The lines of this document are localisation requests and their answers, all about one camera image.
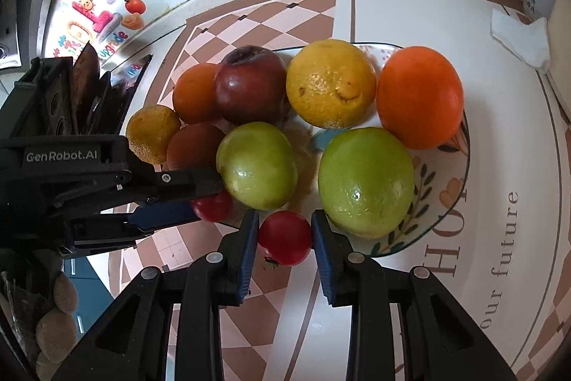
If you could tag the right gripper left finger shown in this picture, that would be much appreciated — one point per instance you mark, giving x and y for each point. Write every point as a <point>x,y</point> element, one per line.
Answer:
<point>246,244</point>

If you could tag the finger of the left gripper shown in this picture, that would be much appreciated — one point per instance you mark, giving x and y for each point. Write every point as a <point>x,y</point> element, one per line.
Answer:
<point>187,184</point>
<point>162,215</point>

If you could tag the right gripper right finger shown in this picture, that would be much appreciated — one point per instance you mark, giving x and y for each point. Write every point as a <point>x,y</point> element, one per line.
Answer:
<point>325,250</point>

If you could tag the red cherry tomato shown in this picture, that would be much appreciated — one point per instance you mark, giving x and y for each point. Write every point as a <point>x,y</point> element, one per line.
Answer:
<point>285,238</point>
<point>214,208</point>

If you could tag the dark orange tangerine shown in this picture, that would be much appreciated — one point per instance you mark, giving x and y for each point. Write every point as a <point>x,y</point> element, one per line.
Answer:
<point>195,146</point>

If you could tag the small yellow citrus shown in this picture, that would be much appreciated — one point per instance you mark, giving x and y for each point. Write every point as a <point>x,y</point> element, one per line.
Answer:
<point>149,132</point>

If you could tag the large green apple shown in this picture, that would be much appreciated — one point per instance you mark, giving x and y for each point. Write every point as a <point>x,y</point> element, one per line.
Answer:
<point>366,181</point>

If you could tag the small green apple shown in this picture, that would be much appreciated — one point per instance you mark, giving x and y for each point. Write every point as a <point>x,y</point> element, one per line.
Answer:
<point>258,166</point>

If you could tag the bright orange front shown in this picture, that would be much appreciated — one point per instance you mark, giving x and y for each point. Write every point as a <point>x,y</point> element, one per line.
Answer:
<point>194,95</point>

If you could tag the black induction cooktop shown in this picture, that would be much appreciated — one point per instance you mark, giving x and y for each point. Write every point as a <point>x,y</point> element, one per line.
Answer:
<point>121,86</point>

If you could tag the black wok pan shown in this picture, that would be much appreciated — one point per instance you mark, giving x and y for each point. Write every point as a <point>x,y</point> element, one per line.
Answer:
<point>87,70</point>

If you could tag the dark red apple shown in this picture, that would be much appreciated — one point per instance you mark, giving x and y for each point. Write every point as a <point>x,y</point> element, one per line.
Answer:
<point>250,86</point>

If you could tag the floral oval plate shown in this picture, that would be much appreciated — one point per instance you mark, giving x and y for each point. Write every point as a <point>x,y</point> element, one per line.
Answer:
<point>432,197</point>

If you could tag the yellow lemon on plate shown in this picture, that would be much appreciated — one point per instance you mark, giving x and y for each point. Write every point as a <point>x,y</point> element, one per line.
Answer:
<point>331,84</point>

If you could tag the range hood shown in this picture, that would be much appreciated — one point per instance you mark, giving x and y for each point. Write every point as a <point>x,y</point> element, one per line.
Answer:
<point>23,24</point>

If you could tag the white crumpled tissue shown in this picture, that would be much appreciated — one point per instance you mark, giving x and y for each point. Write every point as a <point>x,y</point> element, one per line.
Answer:
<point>528,42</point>

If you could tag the cream utensil holder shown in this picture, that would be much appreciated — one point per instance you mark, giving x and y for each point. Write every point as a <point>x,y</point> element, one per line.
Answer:
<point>559,74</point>

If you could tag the colourful wall stickers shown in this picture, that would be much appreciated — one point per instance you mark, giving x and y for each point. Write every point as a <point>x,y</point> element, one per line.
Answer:
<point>106,25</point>

